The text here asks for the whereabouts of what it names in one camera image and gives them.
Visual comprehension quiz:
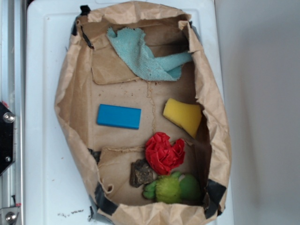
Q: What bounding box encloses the light blue terry cloth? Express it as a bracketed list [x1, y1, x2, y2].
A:
[107, 27, 193, 82]

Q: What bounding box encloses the brown paper bag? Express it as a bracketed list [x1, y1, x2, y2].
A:
[55, 1, 232, 225]

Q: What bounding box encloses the yellow sponge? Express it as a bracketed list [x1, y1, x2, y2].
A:
[163, 98, 202, 138]

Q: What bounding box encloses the blue rectangular block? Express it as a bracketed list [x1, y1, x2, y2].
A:
[97, 104, 142, 129]

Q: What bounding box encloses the red crumpled paper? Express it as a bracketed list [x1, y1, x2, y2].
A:
[145, 132, 185, 175]

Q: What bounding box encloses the brown rock chunk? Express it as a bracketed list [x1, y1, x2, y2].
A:
[130, 159, 154, 188]

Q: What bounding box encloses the green plush toy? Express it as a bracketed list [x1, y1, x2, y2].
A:
[142, 171, 202, 204]

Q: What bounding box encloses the black metal bracket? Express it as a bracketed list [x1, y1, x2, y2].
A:
[0, 102, 15, 175]

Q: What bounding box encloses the aluminium frame rail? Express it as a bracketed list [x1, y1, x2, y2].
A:
[0, 0, 27, 225]

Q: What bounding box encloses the silver corner bracket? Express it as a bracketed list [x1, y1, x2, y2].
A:
[0, 207, 19, 225]

